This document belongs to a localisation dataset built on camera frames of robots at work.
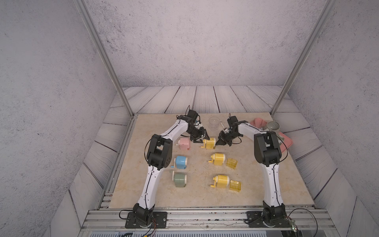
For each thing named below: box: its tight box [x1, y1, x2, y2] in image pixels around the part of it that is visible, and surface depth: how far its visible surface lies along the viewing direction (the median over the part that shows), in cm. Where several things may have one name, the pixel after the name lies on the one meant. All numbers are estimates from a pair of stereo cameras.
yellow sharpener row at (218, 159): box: [208, 153, 226, 166], surface depth 90 cm
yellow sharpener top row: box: [200, 137, 217, 150], surface depth 98 cm
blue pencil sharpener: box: [170, 155, 188, 170], surface depth 89 cm
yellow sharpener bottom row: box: [210, 174, 230, 189], surface depth 81 cm
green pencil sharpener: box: [172, 170, 188, 188], surface depth 81 cm
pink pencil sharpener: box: [175, 137, 190, 151], surface depth 97 cm
